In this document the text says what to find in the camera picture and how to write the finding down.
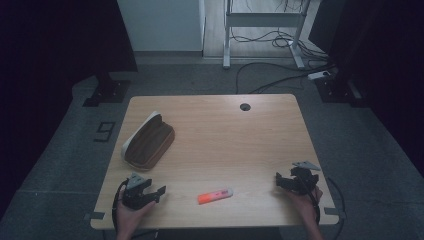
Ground person's left hand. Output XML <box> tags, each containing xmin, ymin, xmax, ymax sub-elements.
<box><xmin>115</xmin><ymin>185</ymin><xmax>157</xmax><ymax>235</ymax></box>

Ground white power strip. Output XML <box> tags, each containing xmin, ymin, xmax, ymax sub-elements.
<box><xmin>306</xmin><ymin>70</ymin><xmax>332</xmax><ymax>81</ymax></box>

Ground black floor tape marker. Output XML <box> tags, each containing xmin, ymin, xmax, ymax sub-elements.
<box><xmin>93</xmin><ymin>121</ymin><xmax>116</xmax><ymax>143</ymax></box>

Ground dark curtain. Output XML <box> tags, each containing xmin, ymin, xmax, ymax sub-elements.
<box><xmin>0</xmin><ymin>0</ymin><xmax>139</xmax><ymax>214</ymax></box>
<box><xmin>308</xmin><ymin>0</ymin><xmax>424</xmax><ymax>178</ymax></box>

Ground orange highlighter pen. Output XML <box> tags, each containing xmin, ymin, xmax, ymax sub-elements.
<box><xmin>197</xmin><ymin>187</ymin><xmax>235</xmax><ymax>206</ymax></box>

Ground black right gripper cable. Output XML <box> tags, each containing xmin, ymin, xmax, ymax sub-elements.
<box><xmin>325</xmin><ymin>176</ymin><xmax>348</xmax><ymax>240</ymax></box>

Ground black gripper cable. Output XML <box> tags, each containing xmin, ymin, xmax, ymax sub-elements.
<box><xmin>325</xmin><ymin>176</ymin><xmax>348</xmax><ymax>240</ymax></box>
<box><xmin>111</xmin><ymin>179</ymin><xmax>130</xmax><ymax>232</ymax></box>

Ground black floor cables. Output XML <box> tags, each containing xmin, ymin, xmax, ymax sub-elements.
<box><xmin>230</xmin><ymin>0</ymin><xmax>337</xmax><ymax>95</ymax></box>

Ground person's right hand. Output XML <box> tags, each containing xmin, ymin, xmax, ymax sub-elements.
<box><xmin>285</xmin><ymin>185</ymin><xmax>324</xmax><ymax>228</ymax></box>

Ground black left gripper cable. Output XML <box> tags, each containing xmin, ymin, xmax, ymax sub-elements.
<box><xmin>111</xmin><ymin>179</ymin><xmax>130</xmax><ymax>232</ymax></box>

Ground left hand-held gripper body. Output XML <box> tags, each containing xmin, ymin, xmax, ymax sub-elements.
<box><xmin>121</xmin><ymin>172</ymin><xmax>154</xmax><ymax>211</ymax></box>

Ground white desk frame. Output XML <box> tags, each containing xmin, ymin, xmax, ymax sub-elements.
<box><xmin>222</xmin><ymin>0</ymin><xmax>312</xmax><ymax>70</ymax></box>

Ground black stand base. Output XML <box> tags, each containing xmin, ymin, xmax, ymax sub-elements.
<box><xmin>314</xmin><ymin>73</ymin><xmax>368</xmax><ymax>108</ymax></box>
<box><xmin>82</xmin><ymin>71</ymin><xmax>132</xmax><ymax>108</ymax></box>

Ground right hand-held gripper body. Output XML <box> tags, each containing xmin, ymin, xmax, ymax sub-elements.
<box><xmin>288</xmin><ymin>160</ymin><xmax>322</xmax><ymax>197</ymax></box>

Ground brown pencil case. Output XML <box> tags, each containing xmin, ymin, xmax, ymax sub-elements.
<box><xmin>120</xmin><ymin>110</ymin><xmax>176</xmax><ymax>171</ymax></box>

